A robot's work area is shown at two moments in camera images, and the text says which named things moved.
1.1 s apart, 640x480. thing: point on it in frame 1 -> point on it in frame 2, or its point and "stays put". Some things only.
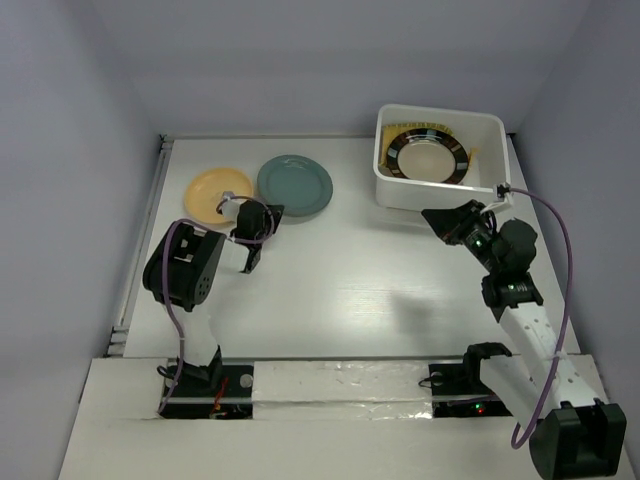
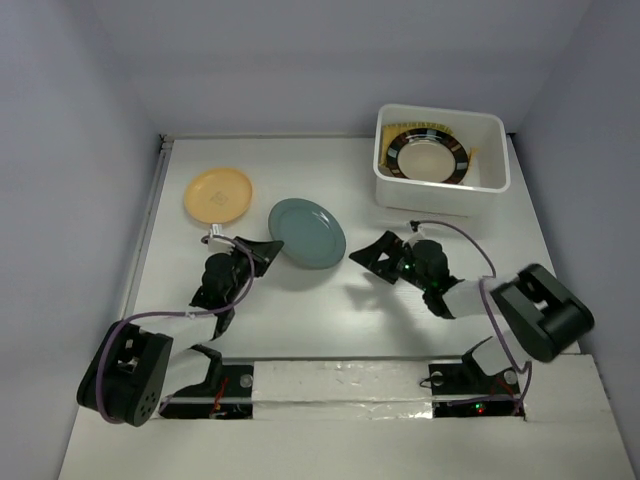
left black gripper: (276, 214) -> (263, 251)
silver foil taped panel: (292, 390) stays put
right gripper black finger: (451, 223) -> (369, 255)
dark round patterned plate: (428, 154) stays put
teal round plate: (300, 184) -> (313, 237)
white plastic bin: (485, 134) stays put
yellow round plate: (207, 187) stays put
